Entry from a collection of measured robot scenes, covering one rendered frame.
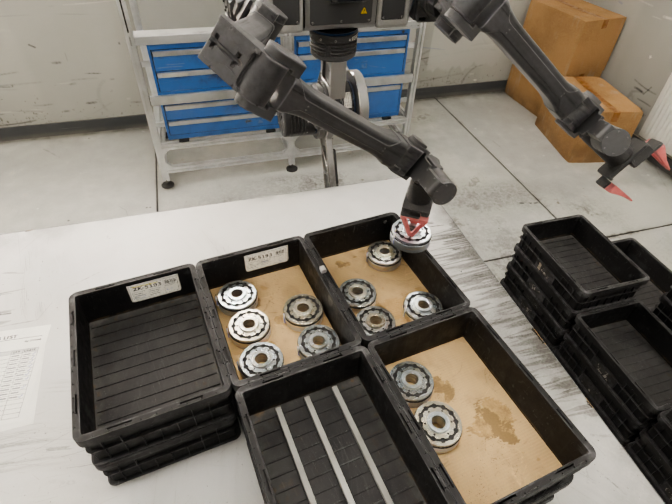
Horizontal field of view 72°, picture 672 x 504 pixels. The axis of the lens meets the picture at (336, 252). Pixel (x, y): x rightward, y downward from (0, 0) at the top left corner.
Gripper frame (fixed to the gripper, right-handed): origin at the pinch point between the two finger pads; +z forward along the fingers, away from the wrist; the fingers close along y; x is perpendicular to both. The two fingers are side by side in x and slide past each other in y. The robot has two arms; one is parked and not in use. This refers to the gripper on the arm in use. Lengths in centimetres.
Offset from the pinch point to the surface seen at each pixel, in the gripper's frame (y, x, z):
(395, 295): -4.3, 0.4, 21.3
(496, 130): 274, -42, 100
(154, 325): -33, 57, 23
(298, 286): -9.5, 27.0, 21.9
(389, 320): -15.7, 0.1, 18.6
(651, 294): 85, -109, 74
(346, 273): -0.4, 15.6, 21.5
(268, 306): -18.8, 32.2, 22.1
